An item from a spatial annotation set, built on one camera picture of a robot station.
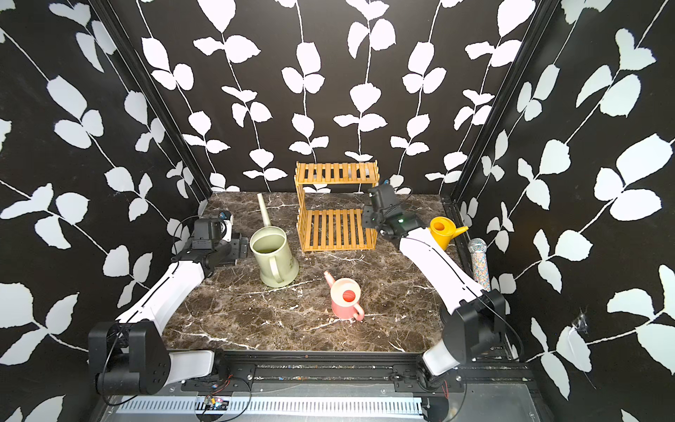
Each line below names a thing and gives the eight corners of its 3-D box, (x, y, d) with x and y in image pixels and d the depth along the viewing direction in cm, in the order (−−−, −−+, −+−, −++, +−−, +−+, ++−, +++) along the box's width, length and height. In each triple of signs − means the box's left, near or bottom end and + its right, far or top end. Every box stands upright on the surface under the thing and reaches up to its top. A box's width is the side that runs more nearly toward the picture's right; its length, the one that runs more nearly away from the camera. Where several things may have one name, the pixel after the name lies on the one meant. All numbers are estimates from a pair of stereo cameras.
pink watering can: (336, 329, 85) (335, 316, 76) (327, 287, 94) (325, 271, 85) (363, 322, 86) (366, 309, 77) (352, 281, 96) (353, 266, 86)
